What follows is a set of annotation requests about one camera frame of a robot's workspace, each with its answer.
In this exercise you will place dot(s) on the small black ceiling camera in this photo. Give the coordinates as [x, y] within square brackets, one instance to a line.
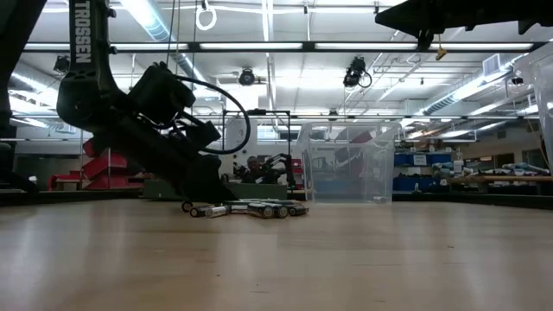
[61, 64]

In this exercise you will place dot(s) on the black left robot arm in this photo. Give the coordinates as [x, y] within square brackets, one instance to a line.
[88, 86]

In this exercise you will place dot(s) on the black table frame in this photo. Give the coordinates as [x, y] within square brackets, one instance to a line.
[65, 196]

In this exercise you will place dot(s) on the white ceiling vent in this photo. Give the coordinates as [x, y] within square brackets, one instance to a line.
[491, 65]

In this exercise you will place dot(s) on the background black robot arm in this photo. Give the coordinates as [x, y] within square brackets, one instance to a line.
[238, 170]
[281, 162]

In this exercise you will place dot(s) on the person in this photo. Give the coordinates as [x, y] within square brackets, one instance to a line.
[253, 165]

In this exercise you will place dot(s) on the blue storage bin shelf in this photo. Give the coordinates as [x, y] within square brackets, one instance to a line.
[406, 160]

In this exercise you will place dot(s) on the clear plastic bin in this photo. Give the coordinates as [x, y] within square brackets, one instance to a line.
[328, 173]

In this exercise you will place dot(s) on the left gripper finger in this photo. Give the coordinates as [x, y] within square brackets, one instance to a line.
[209, 188]

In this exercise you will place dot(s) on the wooden workbench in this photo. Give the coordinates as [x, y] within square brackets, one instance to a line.
[497, 178]

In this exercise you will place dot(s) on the red storage bin rack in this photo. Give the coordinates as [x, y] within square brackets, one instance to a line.
[103, 166]

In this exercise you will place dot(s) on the black overhead camera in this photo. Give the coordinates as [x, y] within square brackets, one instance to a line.
[355, 69]

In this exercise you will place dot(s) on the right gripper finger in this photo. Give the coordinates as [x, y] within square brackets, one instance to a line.
[423, 15]

